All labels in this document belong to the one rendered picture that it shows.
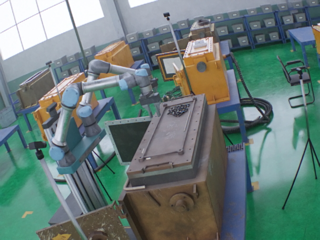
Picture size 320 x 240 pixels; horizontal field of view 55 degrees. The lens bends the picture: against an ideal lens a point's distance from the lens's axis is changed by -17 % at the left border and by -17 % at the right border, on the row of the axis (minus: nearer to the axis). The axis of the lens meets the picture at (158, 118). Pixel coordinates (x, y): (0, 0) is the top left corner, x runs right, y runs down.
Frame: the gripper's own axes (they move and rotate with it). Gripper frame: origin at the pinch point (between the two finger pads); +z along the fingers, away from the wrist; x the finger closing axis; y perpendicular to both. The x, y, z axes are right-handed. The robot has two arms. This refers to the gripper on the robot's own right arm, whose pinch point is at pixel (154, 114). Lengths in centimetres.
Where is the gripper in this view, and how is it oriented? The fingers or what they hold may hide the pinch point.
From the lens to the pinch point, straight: 245.3
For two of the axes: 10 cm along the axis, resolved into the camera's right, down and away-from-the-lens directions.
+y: 2.8, -4.2, 8.6
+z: 2.9, 8.9, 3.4
